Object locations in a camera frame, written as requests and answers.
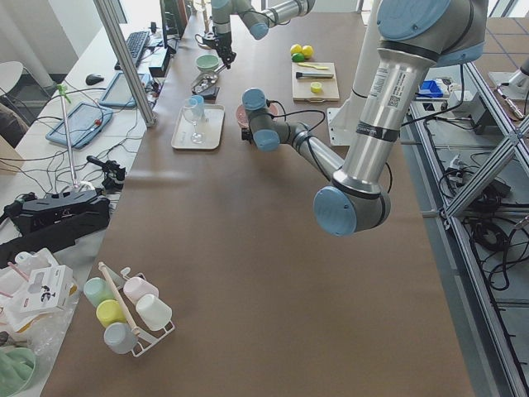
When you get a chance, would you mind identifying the pink cup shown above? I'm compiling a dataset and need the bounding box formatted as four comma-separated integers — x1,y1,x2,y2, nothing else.
123,276,159,304

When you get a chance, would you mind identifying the blue teach pendant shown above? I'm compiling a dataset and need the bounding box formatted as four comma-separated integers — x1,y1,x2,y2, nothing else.
68,102,113,149
99,71,136,108

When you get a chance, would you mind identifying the yellow cup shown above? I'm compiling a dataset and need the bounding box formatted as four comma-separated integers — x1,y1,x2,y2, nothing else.
96,299,126,328

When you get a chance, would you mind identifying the cream rabbit tray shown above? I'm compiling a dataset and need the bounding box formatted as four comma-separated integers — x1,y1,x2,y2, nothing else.
170,104,225,151

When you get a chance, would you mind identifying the green bowl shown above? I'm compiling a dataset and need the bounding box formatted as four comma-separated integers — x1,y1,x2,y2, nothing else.
195,54,220,72

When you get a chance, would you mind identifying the steel ice scoop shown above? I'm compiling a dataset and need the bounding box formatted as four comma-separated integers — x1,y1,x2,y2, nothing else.
191,65,226,94

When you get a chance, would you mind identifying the white cup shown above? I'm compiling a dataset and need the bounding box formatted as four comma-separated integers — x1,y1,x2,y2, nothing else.
136,294,173,331

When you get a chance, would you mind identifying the mint green cup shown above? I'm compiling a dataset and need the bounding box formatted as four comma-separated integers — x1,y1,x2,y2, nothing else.
83,277,114,308

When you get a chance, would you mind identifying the white cup rack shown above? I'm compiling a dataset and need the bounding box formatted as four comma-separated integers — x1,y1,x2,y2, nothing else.
98,261,176,357

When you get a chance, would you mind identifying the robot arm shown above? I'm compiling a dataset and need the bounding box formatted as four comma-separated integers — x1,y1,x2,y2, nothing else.
198,0,315,69
242,1,488,236

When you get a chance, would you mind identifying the steel muddler black tip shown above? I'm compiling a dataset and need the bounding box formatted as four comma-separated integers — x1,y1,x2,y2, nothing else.
295,71,334,79

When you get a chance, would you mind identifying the blue cup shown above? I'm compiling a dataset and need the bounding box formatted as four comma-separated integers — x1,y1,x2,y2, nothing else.
190,94,205,118

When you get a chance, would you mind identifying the bamboo cutting board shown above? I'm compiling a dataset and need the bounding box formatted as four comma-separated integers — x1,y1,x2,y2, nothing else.
292,62,340,102

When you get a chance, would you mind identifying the half lemon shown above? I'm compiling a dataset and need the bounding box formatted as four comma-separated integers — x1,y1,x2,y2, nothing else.
311,82,322,93

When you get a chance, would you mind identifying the yellow plastic knife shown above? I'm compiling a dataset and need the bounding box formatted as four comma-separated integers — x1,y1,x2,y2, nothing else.
297,62,329,70

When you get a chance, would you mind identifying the green lime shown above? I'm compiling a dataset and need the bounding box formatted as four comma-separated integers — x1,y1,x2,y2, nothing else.
291,53,305,63

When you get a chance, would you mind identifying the black keyboard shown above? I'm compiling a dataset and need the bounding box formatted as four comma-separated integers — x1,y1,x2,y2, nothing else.
126,31,150,67

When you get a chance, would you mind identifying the clear wine glass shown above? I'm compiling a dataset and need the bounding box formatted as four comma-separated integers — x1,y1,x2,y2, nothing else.
183,98,204,145

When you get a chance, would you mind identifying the whole lemon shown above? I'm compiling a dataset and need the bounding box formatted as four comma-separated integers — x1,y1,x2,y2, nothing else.
301,45,314,59
290,44,303,55

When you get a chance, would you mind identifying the pink bowl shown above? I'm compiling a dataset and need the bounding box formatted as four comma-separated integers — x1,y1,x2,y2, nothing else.
236,103,279,128

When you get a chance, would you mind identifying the upper whole lemon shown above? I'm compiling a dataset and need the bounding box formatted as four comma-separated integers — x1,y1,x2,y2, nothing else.
290,44,303,55

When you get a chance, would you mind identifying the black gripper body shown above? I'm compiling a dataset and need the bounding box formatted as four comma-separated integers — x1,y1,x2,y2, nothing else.
241,128,254,144
204,32,232,60

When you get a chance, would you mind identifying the lower whole lemon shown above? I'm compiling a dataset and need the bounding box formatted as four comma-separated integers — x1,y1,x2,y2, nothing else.
301,45,314,59

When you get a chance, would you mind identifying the black computer mouse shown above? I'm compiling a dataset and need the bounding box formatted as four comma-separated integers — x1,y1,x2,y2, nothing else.
85,74,104,86

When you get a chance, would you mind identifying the grey cup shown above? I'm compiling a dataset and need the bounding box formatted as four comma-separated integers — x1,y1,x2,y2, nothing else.
103,323,138,354

